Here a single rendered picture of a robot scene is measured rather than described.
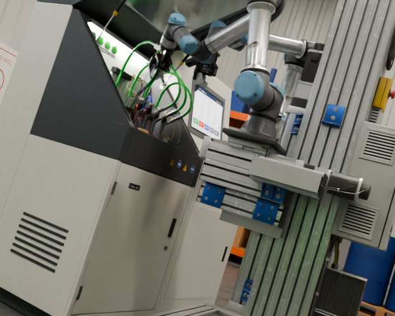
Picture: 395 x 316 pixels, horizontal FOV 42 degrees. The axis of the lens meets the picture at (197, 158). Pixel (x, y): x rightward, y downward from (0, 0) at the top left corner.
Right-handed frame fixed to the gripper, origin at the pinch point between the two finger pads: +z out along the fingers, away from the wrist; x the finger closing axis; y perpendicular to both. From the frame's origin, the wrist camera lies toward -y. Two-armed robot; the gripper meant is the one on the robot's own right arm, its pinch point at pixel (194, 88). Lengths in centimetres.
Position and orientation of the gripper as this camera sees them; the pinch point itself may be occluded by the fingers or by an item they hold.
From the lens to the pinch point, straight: 254.7
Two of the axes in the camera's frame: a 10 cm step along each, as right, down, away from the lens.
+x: 4.7, 2.2, 8.5
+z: -3.0, 9.5, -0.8
